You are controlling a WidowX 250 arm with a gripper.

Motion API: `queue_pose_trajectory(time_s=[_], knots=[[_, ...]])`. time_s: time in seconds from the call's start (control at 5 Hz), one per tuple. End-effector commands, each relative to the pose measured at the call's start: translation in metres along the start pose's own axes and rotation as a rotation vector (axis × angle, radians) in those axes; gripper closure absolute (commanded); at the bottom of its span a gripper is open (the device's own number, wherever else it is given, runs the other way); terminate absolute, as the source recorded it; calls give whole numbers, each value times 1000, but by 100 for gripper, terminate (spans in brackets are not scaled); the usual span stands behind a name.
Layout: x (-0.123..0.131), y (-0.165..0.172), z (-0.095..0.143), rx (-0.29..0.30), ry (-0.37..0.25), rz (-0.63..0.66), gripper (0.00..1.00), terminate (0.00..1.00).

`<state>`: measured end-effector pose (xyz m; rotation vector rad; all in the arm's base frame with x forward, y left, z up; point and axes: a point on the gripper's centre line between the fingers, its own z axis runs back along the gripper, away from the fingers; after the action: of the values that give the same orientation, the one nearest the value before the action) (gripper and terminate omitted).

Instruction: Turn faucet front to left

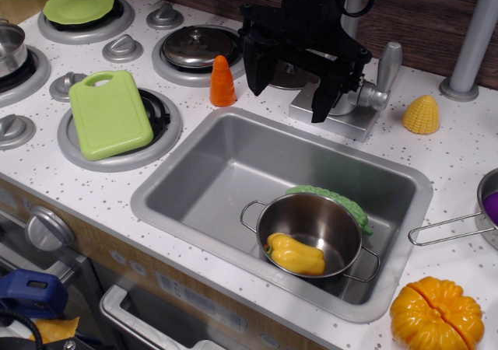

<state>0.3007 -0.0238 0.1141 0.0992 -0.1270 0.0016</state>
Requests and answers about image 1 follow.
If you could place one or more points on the green plastic plate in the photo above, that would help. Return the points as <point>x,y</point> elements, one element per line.
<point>76,12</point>

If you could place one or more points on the grey vertical pole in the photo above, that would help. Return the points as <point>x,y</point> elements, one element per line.
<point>461,85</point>

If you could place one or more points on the steel pot at left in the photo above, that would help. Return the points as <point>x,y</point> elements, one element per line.
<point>13,49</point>

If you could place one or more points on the purple toy vegetable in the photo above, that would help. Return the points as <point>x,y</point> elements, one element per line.
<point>490,207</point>

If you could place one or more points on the grey stove knob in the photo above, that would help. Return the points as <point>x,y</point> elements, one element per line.
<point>59,88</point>
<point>164,18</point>
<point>16,131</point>
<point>123,49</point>

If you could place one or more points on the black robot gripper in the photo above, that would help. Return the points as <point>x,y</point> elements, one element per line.
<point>309,35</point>

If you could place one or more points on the grey stove knob back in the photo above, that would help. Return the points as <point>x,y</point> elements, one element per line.
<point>164,18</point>

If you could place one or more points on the steel saucepan with handle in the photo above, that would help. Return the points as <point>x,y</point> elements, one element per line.
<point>487,185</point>

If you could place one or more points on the steel pot with handles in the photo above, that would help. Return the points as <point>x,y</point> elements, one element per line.
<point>316,221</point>

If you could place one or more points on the steel pot lid on burner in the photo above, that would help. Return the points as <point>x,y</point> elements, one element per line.
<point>197,47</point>

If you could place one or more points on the grey stove knob front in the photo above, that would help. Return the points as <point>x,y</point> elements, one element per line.
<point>16,131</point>

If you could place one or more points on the yellow toy bell pepper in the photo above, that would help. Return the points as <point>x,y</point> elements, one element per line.
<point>294,256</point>

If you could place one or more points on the yellow cloth piece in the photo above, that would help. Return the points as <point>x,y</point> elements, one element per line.
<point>52,330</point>

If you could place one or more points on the grey stove knob left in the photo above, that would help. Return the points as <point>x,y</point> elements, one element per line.
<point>59,88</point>

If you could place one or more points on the green plastic cutting board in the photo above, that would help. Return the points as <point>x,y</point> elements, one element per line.
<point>109,115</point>

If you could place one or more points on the blue clamp tool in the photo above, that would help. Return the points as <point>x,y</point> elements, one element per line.
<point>33,294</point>

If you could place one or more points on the silver toy faucet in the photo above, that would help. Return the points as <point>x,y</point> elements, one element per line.
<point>356,113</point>

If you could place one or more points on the orange toy pumpkin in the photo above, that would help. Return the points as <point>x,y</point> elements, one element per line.
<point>436,314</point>

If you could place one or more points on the orange toy carrot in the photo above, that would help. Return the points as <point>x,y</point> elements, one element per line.
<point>222,91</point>

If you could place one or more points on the steel pot lid on counter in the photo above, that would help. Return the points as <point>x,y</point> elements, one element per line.
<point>288,76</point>

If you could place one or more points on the grey oven dial knob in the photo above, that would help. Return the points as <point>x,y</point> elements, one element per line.
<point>46,231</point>

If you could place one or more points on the grey stove knob middle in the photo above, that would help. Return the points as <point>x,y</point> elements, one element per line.
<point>123,49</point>

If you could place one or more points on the green toy corn husk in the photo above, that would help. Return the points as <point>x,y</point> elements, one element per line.
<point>357,212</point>

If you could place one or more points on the yellow toy corn piece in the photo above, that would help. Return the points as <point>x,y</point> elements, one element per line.
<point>422,116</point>

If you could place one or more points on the grey toy sink basin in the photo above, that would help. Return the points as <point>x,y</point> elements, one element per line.
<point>239,177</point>

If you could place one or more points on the silver oven door handle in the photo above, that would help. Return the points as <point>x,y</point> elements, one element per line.
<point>110,307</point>

